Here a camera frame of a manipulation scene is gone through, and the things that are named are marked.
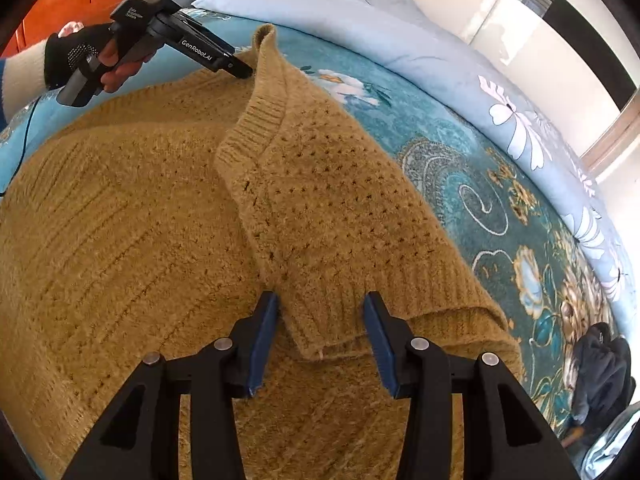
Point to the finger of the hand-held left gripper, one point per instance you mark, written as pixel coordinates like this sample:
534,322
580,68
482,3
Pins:
215,52

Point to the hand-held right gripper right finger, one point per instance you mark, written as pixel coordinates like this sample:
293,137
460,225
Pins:
381,340

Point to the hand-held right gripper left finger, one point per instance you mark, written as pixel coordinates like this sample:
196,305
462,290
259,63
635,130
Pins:
261,340

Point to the mustard knitted sweater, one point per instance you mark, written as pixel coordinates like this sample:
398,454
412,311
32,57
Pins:
215,240

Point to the person's left forearm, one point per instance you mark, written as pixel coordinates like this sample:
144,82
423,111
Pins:
20,72

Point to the person's left hand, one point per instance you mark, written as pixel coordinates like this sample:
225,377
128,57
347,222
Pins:
82,55

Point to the teal floral bed sheet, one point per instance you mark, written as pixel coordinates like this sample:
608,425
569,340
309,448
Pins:
450,180

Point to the dark cloth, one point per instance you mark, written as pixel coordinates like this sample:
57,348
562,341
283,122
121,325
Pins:
602,370

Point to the light blue floral quilt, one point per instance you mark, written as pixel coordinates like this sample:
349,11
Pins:
450,45

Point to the window frame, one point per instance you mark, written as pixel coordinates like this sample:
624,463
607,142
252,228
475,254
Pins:
570,25

